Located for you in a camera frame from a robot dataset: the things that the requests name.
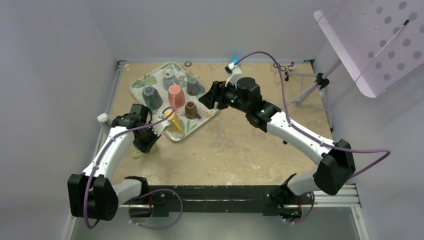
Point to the blue grey textured mug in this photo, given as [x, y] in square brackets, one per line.
[193, 87]

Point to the leaf pattern serving tray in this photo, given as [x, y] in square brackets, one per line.
[154, 78]

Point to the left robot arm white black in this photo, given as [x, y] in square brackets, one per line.
[91, 193]

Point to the perforated translucent panel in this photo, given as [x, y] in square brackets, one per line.
[378, 41]

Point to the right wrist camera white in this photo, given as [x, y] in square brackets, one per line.
[234, 74]

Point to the dark grey mug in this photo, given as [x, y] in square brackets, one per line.
[152, 98]

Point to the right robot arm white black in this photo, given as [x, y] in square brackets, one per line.
[334, 165]

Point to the light grey mug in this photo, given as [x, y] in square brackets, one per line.
[168, 78]

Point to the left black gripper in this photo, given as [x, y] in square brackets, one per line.
[146, 148]

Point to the blue cylinder tube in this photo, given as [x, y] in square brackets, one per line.
[234, 59]

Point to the yellow mug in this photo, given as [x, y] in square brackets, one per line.
[175, 124]

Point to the small red white figurine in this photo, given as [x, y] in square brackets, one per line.
[291, 66]

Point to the brown small mug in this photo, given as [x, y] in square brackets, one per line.
[191, 111]

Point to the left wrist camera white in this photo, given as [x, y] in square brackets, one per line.
[162, 123]

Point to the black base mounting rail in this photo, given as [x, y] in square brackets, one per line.
[268, 200]

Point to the pink mug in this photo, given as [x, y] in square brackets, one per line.
[176, 96]

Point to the aluminium frame rail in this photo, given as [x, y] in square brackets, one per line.
[93, 197]

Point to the white tripod stand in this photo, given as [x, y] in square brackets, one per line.
[320, 84]

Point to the light green mug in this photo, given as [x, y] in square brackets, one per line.
[136, 154]

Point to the black ring markers right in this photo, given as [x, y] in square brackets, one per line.
[282, 67]

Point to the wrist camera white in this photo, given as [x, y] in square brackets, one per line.
[162, 123]
[234, 74]

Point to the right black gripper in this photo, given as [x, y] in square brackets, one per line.
[216, 94]

